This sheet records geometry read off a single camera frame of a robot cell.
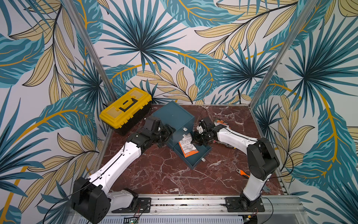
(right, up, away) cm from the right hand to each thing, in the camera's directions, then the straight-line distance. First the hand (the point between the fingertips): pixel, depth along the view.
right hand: (190, 141), depth 90 cm
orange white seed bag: (-2, -3, -2) cm, 5 cm away
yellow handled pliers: (+15, +3, -28) cm, 32 cm away
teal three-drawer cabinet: (-5, +13, -9) cm, 16 cm away
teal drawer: (-8, +5, -12) cm, 15 cm away
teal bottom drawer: (+1, -11, -6) cm, 12 cm away
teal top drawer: (-4, +10, -8) cm, 13 cm away
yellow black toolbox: (-41, +20, +3) cm, 46 cm away
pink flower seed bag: (+24, +12, +19) cm, 33 cm away
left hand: (-10, +6, -13) cm, 18 cm away
